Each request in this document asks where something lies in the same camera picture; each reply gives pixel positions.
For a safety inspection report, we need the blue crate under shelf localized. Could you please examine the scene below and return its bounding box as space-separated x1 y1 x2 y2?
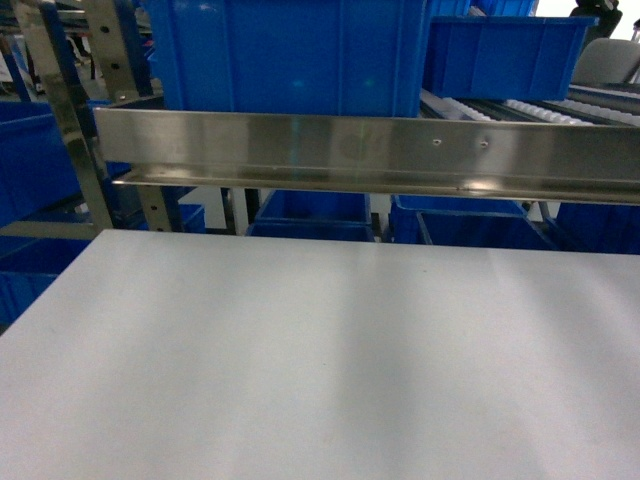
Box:
546 203 639 255
389 195 556 251
246 190 375 243

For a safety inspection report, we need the stainless steel shelf rack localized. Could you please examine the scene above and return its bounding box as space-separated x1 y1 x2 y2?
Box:
4 1 639 238

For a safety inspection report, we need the large blue crate left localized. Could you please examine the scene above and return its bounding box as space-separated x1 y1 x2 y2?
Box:
144 1 430 117

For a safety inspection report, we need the blue crate on rollers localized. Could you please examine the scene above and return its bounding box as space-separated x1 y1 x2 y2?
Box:
422 16 598 101

